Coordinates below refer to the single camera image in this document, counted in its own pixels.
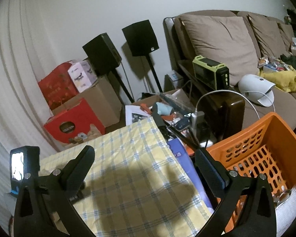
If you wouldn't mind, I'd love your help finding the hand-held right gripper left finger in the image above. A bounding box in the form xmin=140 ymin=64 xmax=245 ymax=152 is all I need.
xmin=13 ymin=145 xmax=95 ymax=237

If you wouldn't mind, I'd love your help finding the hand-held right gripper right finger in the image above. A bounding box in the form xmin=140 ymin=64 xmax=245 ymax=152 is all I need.
xmin=195 ymin=148 xmax=277 ymax=237

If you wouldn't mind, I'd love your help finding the orange plastic basket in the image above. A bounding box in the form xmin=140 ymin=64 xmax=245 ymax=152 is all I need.
xmin=206 ymin=112 xmax=296 ymax=232

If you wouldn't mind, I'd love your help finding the white foam mesh sheet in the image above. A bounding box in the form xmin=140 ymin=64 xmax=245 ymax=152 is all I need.
xmin=274 ymin=185 xmax=296 ymax=237

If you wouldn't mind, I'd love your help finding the purple box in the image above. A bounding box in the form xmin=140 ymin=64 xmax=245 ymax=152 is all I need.
xmin=168 ymin=138 xmax=215 ymax=209

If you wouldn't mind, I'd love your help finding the red box with oval label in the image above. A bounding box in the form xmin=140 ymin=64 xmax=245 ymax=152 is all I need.
xmin=44 ymin=97 xmax=106 ymax=145

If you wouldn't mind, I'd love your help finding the dark brown wooden stand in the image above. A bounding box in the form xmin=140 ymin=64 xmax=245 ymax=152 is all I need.
xmin=200 ymin=92 xmax=246 ymax=141

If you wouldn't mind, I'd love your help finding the yellow plaid tablecloth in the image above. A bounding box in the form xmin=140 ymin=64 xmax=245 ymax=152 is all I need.
xmin=38 ymin=117 xmax=214 ymax=237

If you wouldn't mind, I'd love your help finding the dark red gift box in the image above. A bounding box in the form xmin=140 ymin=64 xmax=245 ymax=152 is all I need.
xmin=38 ymin=60 xmax=80 ymax=110

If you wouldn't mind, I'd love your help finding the white curtain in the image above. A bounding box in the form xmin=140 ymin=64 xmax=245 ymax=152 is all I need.
xmin=0 ymin=0 xmax=72 ymax=198

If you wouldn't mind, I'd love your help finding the light blue cup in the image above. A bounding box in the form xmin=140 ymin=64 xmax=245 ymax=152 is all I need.
xmin=152 ymin=102 xmax=174 ymax=116

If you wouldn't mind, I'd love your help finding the brown cardboard box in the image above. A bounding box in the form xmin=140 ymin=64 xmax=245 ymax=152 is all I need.
xmin=52 ymin=75 xmax=125 ymax=129

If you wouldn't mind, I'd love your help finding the white dome lamp device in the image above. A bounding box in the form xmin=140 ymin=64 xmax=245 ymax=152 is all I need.
xmin=238 ymin=74 xmax=276 ymax=107

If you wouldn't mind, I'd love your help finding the cardboard box of clutter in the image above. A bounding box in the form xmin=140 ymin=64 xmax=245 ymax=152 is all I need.
xmin=125 ymin=90 xmax=195 ymax=129

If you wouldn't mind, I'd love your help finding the white and pink box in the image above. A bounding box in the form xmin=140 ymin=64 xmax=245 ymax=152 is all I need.
xmin=68 ymin=60 xmax=98 ymax=93

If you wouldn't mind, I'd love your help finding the green portable power station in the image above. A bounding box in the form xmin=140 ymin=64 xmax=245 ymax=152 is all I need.
xmin=192 ymin=55 xmax=230 ymax=90

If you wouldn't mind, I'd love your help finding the brown sofa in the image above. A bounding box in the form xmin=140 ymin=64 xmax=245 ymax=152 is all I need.
xmin=163 ymin=10 xmax=296 ymax=131

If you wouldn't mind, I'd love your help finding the yellow plush toy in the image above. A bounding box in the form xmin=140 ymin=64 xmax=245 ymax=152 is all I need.
xmin=259 ymin=68 xmax=296 ymax=93

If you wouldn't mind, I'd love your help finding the heap of snack packets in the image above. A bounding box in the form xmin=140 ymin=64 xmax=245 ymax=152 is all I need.
xmin=258 ymin=57 xmax=289 ymax=71

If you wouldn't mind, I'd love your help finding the black speaker on stand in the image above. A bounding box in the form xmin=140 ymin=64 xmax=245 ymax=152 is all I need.
xmin=82 ymin=33 xmax=135 ymax=104
xmin=122 ymin=20 xmax=163 ymax=93

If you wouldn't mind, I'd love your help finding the large brown sofa cushion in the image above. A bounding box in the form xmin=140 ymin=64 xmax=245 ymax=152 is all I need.
xmin=179 ymin=13 xmax=262 ymax=87

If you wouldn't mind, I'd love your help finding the black cloth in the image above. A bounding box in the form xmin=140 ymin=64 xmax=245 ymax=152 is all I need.
xmin=280 ymin=54 xmax=296 ymax=72

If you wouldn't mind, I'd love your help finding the medium brown sofa cushion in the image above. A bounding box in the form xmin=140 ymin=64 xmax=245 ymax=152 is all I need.
xmin=247 ymin=13 xmax=287 ymax=58

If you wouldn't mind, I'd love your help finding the small brown sofa cushion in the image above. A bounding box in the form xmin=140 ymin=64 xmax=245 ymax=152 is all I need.
xmin=277 ymin=22 xmax=295 ymax=52

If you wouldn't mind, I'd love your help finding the white cable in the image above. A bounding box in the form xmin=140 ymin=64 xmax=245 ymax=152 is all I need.
xmin=195 ymin=90 xmax=277 ymax=119

